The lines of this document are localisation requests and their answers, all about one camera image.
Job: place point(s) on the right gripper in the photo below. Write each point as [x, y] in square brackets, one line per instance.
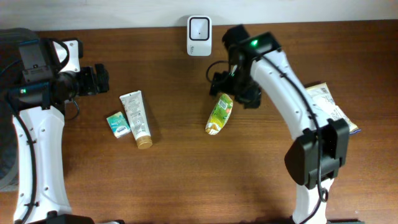
[251, 96]

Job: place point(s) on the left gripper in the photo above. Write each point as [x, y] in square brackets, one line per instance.
[93, 86]

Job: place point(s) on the green yellow snack bar wrapper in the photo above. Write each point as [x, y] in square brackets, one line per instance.
[220, 115]

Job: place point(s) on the white cosmetic tube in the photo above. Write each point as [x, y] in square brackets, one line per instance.
[133, 104]

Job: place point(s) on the teal tissue pack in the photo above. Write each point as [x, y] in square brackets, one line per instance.
[118, 124]

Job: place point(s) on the large yellow white snack bag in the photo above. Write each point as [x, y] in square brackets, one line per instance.
[321, 95]

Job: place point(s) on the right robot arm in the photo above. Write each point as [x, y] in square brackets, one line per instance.
[320, 143]

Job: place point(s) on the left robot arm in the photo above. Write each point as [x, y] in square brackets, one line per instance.
[52, 76]

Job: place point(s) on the white barcode scanner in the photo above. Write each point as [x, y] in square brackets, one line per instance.
[199, 36]

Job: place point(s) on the grey plastic mesh basket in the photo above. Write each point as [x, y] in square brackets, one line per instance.
[11, 67]

